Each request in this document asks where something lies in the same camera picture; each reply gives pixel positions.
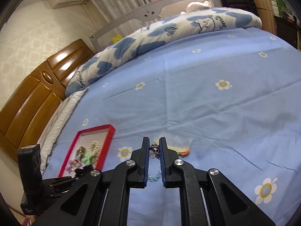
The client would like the pearl bracelet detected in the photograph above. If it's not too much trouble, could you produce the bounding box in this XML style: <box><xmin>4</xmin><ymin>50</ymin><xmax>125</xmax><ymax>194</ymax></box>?
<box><xmin>88</xmin><ymin>141</ymin><xmax>100</xmax><ymax>156</ymax></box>

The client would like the wooden wardrobe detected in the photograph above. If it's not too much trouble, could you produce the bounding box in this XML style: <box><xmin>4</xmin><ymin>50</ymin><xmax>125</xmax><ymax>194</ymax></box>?
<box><xmin>237</xmin><ymin>0</ymin><xmax>277</xmax><ymax>34</ymax></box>

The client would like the grey patterned curtain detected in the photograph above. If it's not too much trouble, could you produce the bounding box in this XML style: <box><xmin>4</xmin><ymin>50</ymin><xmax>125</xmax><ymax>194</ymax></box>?
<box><xmin>83</xmin><ymin>0</ymin><xmax>151</xmax><ymax>29</ymax></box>

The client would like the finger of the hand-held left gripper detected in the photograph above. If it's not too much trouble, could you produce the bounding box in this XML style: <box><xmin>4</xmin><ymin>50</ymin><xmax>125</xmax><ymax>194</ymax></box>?
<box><xmin>43</xmin><ymin>176</ymin><xmax>81</xmax><ymax>187</ymax></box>
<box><xmin>49</xmin><ymin>186</ymin><xmax>71</xmax><ymax>198</ymax></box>

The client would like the white plush toy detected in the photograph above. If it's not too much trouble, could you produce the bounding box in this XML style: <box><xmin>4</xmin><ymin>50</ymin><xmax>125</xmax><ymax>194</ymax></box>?
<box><xmin>186</xmin><ymin>0</ymin><xmax>212</xmax><ymax>12</ymax></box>

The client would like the red cardboard box tray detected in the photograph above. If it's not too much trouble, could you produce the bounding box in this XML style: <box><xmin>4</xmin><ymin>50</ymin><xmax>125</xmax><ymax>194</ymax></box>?
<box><xmin>58</xmin><ymin>124</ymin><xmax>116</xmax><ymax>178</ymax></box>

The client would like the white blue printed duvet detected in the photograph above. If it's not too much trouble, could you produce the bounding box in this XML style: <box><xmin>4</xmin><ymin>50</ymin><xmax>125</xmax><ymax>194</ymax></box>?
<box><xmin>65</xmin><ymin>7</ymin><xmax>262</xmax><ymax>97</ymax></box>

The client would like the clear hair comb rainbow trim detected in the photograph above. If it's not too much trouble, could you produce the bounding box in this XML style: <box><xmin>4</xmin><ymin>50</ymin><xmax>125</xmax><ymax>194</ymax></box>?
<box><xmin>163</xmin><ymin>133</ymin><xmax>194</xmax><ymax>157</ymax></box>

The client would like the silver and blue chain necklace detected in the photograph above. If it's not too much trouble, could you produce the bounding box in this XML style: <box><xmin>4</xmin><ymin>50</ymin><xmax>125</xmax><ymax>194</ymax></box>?
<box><xmin>149</xmin><ymin>143</ymin><xmax>163</xmax><ymax>182</ymax></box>

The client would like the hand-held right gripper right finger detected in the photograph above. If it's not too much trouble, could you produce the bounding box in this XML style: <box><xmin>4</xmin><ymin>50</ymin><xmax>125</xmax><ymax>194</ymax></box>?
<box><xmin>159</xmin><ymin>137</ymin><xmax>277</xmax><ymax>226</ymax></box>

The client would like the grey bed guard rail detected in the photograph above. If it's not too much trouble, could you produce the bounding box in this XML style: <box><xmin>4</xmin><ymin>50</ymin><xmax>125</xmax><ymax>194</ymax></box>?
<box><xmin>89</xmin><ymin>0</ymin><xmax>223</xmax><ymax>52</ymax></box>

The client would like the black scrunchie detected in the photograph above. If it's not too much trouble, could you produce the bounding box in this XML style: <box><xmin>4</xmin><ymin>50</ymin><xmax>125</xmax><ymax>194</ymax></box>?
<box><xmin>75</xmin><ymin>166</ymin><xmax>93</xmax><ymax>178</ymax></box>

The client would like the grey striped pillow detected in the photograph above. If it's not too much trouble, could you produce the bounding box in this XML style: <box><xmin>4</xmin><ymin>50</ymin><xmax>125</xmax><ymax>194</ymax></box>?
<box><xmin>40</xmin><ymin>91</ymin><xmax>88</xmax><ymax>171</ymax></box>

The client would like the wooden headboard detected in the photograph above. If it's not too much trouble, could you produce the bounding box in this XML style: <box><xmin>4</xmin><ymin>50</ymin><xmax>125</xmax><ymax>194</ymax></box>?
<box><xmin>0</xmin><ymin>39</ymin><xmax>94</xmax><ymax>150</ymax></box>

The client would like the dark cluttered shelf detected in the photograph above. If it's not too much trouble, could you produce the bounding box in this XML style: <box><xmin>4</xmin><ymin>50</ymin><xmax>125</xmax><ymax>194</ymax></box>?
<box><xmin>270</xmin><ymin>0</ymin><xmax>301</xmax><ymax>50</ymax></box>

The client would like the colourful beaded bracelet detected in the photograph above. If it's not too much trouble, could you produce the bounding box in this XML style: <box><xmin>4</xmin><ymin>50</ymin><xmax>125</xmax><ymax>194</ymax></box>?
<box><xmin>68</xmin><ymin>159</ymin><xmax>81</xmax><ymax>172</ymax></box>

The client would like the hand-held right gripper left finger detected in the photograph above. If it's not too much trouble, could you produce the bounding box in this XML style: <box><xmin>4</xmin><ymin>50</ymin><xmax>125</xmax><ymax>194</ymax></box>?
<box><xmin>32</xmin><ymin>137</ymin><xmax>151</xmax><ymax>226</ymax></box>

